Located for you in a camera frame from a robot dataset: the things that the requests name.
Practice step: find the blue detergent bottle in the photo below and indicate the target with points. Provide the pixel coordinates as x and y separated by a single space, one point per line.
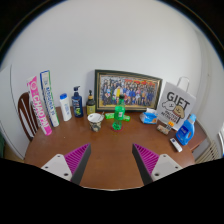
185 131

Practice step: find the white bottle with blue cap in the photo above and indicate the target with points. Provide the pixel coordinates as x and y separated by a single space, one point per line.
65 108

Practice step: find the floral patterned paper cup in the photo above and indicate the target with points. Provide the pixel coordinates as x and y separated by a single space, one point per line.
95 124

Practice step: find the small white flat device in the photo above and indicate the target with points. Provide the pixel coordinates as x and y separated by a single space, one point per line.
176 145

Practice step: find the green plastic drink bottle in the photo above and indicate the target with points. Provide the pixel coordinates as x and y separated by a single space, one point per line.
119 115

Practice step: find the white green shuttlecock tube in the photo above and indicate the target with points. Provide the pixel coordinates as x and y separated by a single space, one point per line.
49 98

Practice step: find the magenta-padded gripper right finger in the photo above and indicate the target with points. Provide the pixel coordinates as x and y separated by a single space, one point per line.
146 158

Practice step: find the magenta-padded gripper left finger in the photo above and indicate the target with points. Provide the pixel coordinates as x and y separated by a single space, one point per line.
77 157

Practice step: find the brown pump bottle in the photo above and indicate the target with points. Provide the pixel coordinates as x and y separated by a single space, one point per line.
90 106

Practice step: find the pink shuttlecock tube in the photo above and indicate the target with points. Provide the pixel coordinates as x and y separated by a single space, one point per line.
38 103

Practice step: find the white radiator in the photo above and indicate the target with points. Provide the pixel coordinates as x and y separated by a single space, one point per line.
208 153

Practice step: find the framed group photo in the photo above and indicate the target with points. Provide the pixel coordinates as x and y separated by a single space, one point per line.
128 90

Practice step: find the dark blue pump bottle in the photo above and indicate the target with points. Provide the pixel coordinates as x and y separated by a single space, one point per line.
77 105

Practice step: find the brown wooden chair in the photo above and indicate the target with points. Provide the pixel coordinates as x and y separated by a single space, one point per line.
25 113

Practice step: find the white paper gift bag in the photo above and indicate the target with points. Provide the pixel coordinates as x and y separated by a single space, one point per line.
176 103

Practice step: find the small brown snack box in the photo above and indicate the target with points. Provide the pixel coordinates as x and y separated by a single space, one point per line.
164 129

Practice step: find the flat round red coaster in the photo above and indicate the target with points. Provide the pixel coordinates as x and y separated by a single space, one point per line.
113 128

